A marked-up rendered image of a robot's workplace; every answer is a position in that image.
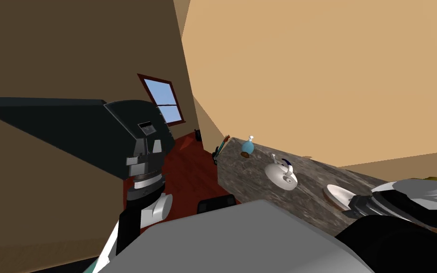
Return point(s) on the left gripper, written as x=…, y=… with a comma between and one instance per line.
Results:
x=148, y=117

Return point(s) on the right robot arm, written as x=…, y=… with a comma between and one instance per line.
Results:
x=404, y=235

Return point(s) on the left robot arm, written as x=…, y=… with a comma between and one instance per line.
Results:
x=158, y=208

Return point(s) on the small black box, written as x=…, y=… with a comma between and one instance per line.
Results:
x=198, y=135

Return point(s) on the black and teal utensil bundle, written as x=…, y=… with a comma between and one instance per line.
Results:
x=218, y=151

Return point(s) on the small brown lump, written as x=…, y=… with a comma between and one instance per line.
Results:
x=245, y=154

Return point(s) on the blue bottle with white top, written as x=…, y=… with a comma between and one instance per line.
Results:
x=247, y=147

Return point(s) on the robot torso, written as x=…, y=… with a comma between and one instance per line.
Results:
x=241, y=242

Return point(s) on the white plate with brown rim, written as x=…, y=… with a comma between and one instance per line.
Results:
x=338, y=195

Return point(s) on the window with red-brown frame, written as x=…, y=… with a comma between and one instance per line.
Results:
x=162, y=100

